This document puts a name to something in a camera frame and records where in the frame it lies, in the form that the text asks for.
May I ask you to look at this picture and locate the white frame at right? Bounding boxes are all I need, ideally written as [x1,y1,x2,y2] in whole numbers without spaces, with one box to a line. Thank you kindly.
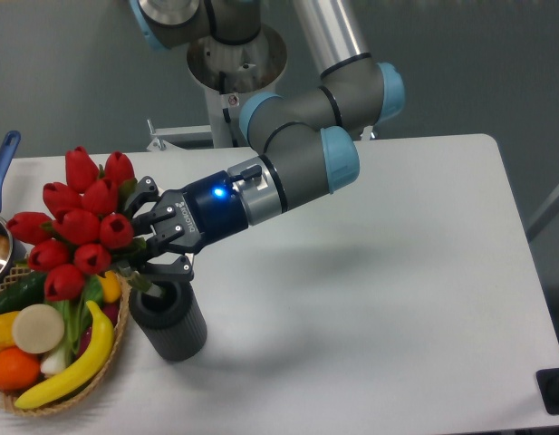
[525,183,559,243]

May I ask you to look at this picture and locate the purple red radish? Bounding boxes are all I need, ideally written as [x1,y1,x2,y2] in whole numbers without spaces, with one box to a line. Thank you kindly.
[75,303,120,359]

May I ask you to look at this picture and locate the black device at table edge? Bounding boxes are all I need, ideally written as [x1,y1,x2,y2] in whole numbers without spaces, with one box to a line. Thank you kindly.
[535,368,559,415]

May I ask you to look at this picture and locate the dark grey ribbed vase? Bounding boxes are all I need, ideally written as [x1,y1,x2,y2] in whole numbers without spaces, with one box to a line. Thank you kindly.
[129,282,207,362]

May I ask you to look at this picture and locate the green bok choy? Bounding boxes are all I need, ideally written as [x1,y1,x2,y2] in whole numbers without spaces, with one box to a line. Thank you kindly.
[41,275,103,378]

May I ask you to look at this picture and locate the yellow lemon squash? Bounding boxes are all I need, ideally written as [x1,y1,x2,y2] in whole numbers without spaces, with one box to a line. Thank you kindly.
[98,270,121,304]

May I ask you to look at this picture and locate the woven wicker basket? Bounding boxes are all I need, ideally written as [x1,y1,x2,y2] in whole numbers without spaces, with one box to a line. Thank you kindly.
[0,272,130,417]

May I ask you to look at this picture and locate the blue handled saucepan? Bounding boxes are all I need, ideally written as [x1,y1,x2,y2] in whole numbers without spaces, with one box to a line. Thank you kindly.
[0,130,26,285]

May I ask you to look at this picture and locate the yellow bell pepper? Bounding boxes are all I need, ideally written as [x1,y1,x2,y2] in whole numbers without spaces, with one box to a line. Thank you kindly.
[0,311,19,352]

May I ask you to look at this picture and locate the red tulip bouquet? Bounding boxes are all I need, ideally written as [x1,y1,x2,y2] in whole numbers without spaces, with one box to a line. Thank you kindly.
[6,147,147,302]

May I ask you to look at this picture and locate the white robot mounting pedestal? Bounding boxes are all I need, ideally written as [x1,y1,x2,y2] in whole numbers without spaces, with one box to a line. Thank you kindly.
[145,24,379,152]

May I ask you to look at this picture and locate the orange fruit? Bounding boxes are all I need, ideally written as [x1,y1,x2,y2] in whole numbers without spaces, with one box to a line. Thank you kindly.
[0,347,41,392]

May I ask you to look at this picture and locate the yellow banana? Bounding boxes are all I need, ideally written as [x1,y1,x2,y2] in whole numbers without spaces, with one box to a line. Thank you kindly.
[14,300,114,410]

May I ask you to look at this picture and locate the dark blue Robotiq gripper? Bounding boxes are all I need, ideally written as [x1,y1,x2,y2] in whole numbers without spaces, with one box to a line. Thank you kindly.
[120,171,248,283]

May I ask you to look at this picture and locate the green cucumber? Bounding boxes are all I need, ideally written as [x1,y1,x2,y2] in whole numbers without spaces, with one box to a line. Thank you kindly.
[0,272,46,314]

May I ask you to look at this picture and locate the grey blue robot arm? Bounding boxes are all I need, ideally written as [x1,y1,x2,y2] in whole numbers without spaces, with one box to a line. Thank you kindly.
[118,1,405,286]

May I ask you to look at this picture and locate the beige round slice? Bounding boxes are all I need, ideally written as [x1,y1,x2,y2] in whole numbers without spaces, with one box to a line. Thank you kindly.
[12,304,65,354]

